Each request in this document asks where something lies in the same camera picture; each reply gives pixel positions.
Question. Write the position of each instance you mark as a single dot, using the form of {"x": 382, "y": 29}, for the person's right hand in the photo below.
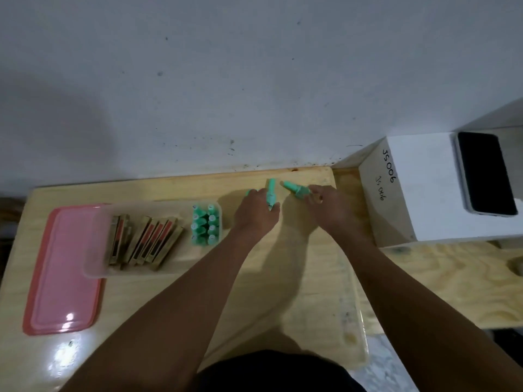
{"x": 333, "y": 212}

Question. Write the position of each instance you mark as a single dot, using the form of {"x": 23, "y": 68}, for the person's left hand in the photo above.
{"x": 255, "y": 214}

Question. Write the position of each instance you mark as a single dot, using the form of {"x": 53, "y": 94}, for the person's left fingers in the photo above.
{"x": 258, "y": 196}

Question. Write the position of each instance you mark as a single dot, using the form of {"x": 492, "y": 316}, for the person's right fingers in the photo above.
{"x": 316, "y": 195}

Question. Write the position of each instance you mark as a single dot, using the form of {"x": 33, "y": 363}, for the green marker with cap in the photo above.
{"x": 271, "y": 191}

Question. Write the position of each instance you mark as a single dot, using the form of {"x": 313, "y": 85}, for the person's left forearm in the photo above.
{"x": 175, "y": 310}

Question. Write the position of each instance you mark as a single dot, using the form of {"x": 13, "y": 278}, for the person's right forearm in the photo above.
{"x": 412, "y": 314}

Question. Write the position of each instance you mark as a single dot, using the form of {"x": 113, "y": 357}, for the bunch of green markers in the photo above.
{"x": 205, "y": 225}

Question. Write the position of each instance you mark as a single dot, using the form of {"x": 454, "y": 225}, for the white cardboard box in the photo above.
{"x": 421, "y": 191}

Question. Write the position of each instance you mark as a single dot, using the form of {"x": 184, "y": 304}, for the row of gold lipstick boxes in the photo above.
{"x": 147, "y": 242}

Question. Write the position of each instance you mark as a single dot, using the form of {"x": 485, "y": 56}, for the clear plastic container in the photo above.
{"x": 102, "y": 240}

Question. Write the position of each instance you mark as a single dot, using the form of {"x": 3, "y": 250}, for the black smartphone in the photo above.
{"x": 485, "y": 173}

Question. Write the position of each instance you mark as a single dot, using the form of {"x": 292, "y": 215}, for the person's black clothing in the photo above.
{"x": 278, "y": 373}

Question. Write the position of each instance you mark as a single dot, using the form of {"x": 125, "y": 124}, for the pink plastic lid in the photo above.
{"x": 61, "y": 273}

